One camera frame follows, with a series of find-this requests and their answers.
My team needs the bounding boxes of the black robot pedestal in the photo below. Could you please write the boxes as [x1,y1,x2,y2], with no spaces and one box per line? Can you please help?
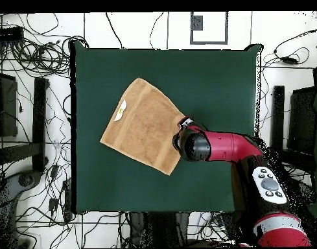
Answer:
[126,211,239,248]

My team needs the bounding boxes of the dark green table cloth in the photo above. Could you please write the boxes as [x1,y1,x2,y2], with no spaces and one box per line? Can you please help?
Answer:
[69,40,264,215]

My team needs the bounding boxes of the dark wheeled stand foot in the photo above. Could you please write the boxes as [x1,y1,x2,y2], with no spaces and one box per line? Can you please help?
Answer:
[0,169,43,248]

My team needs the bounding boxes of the long black power strip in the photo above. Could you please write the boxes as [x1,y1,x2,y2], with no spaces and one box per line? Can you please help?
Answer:
[62,179,74,222]

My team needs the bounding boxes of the tangled black cables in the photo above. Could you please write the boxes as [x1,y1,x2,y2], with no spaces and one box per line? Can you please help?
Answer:
[0,12,90,78]

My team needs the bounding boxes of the tan terry towel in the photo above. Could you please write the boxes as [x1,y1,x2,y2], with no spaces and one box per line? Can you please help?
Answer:
[99,77,187,176]

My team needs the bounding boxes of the black metal stand base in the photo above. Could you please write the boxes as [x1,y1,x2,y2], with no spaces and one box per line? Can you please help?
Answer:
[0,77,50,173]
[270,85,317,178]

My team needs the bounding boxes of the grey square floor frame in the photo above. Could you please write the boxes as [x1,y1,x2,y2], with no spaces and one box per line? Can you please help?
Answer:
[189,11,229,45]

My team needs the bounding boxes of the small black power adapter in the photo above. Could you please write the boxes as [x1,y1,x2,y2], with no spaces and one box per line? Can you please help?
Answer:
[48,198,60,212]
[49,164,60,180]

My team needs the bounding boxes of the black flat panel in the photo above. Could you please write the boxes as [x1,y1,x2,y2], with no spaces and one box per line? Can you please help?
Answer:
[0,71,18,137]
[287,86,317,156]

